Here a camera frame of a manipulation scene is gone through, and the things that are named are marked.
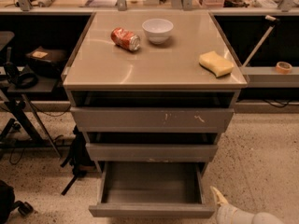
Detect black bag on stand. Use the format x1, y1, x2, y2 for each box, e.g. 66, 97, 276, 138
25, 47, 67, 78

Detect grey drawer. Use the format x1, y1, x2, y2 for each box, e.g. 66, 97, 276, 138
86, 133, 218, 162
89, 161, 215, 218
69, 91, 235, 133

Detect white bowl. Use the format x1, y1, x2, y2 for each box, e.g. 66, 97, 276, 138
142, 19, 174, 44

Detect red crushed soda can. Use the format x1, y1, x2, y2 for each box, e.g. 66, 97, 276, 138
110, 27, 140, 51

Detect black object floor corner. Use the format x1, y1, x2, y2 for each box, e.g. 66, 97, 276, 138
0, 180, 34, 224

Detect grey middle drawer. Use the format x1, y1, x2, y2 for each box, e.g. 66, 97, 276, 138
86, 133, 218, 162

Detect black side stand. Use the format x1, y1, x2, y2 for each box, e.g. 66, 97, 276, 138
0, 31, 64, 159

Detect grey drawer cabinet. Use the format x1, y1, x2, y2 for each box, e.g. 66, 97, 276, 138
61, 10, 249, 174

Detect tape roll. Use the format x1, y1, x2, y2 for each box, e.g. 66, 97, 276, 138
276, 62, 292, 75

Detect grey top drawer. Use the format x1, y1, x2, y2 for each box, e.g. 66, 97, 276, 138
69, 91, 235, 133

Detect black headphones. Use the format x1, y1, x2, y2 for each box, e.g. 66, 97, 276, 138
4, 62, 38, 89

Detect grey bottom drawer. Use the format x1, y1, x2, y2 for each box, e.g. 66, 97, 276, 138
89, 161, 215, 218

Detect yellow sponge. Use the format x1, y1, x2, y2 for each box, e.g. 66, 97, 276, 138
199, 51, 234, 77

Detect white padded gripper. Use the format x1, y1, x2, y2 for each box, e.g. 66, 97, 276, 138
210, 186, 254, 224

